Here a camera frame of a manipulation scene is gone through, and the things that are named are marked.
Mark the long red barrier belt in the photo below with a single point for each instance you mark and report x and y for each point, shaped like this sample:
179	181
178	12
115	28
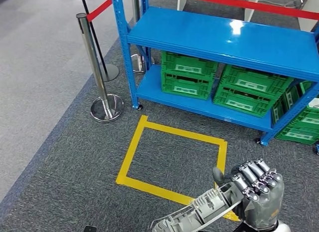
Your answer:
249	5

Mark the short red barrier belt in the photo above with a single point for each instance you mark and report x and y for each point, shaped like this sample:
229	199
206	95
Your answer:
99	9

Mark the chrome stanchion post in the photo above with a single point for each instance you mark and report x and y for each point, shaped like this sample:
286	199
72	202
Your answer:
104	106
138	67

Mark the white paper sheet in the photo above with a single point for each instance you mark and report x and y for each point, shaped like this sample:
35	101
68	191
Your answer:
314	104

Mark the black stanchion post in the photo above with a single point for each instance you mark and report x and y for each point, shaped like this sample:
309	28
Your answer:
111	73

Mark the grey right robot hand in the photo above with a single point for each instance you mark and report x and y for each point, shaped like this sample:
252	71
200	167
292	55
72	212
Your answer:
264	204

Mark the green open plastic crate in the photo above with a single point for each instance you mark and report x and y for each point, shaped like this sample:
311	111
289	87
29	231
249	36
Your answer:
276	113

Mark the blue metal shelf rack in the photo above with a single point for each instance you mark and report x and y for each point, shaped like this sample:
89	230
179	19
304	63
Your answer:
316	146
224	35

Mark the silver plastic wheel hubcap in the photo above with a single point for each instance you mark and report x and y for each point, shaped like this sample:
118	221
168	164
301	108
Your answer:
199	207

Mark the black robot foot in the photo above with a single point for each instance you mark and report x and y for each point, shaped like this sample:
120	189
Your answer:
90	229

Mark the yellow floor tape square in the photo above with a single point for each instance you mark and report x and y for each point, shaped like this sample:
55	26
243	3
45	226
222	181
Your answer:
149	189

